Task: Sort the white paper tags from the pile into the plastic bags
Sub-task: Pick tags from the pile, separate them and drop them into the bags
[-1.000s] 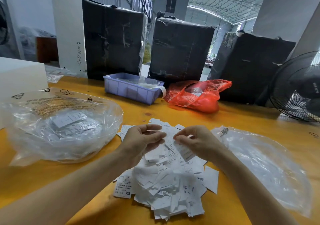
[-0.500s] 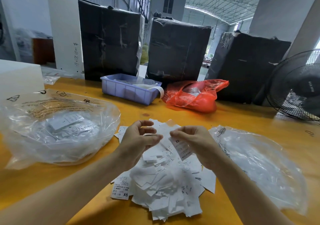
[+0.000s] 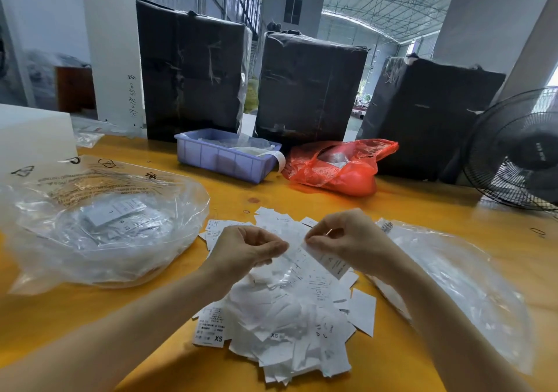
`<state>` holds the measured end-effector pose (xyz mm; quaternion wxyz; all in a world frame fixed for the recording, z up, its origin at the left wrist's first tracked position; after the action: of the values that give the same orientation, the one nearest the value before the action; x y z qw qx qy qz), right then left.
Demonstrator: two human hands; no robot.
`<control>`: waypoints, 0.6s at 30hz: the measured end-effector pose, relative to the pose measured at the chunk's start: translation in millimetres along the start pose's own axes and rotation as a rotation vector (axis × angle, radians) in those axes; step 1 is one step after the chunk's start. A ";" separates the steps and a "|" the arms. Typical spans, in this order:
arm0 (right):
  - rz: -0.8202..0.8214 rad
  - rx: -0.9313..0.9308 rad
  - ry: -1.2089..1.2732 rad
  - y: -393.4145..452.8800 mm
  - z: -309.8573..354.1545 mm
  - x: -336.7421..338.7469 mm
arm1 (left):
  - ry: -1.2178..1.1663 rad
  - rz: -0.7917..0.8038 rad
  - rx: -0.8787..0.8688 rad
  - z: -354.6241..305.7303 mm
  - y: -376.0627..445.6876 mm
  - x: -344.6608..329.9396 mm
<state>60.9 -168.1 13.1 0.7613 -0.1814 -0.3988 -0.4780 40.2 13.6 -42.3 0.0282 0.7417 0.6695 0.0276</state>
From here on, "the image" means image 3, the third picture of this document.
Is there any white paper label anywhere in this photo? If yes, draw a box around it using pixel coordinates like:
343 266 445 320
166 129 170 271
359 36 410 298
301 226 352 281

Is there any white foam box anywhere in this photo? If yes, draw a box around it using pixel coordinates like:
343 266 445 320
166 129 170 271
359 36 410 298
0 104 80 183

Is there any brown wooden cabinet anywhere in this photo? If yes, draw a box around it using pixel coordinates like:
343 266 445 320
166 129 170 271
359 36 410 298
56 65 97 115

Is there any person's right hand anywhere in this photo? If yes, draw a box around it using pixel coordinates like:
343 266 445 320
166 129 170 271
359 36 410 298
303 208 413 286

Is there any blue plastic bin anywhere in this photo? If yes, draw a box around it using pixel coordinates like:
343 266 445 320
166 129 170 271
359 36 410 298
175 128 287 185

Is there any person's right forearm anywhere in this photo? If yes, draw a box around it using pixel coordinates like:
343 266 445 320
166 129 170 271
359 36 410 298
384 257 535 392

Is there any large clear bag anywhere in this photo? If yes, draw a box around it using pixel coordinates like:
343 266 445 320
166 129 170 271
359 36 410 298
0 162 211 296

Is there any large black wrapped bale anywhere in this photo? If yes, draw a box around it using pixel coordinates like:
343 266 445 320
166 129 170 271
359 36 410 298
357 54 507 183
253 31 370 151
135 0 251 143

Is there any black table fan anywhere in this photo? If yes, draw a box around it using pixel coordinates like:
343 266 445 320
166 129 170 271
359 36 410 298
461 87 558 212

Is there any grey cabin with window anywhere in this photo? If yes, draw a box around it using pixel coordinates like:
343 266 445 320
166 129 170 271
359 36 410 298
260 0 326 38

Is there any clear plastic bag black print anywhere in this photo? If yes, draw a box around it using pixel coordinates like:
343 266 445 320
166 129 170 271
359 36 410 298
368 217 536 375

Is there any person's left hand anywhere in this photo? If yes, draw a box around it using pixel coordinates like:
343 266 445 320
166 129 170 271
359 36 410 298
201 224 291 294

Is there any person's left forearm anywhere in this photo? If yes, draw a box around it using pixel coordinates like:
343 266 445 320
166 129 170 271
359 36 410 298
0 269 226 392

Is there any white pillar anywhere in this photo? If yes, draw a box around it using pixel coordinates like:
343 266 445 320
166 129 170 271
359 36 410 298
78 0 148 134

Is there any pile of white labels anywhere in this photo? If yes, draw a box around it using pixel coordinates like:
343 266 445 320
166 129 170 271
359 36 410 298
192 206 378 386

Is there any red plastic bag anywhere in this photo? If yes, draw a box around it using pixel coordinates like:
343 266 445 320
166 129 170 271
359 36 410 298
282 138 400 198

